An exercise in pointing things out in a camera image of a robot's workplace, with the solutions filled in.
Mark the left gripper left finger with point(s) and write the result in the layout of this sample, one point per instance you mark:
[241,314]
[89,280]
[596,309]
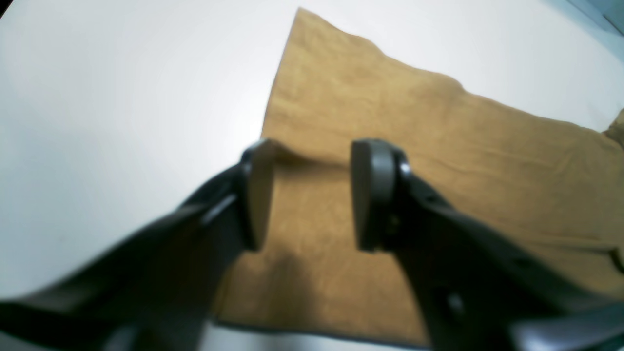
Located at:
[153,290]

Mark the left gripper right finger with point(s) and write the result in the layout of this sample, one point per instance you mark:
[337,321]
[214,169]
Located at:
[477,291]

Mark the brown T-shirt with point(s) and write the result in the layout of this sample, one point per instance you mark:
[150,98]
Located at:
[553,187]

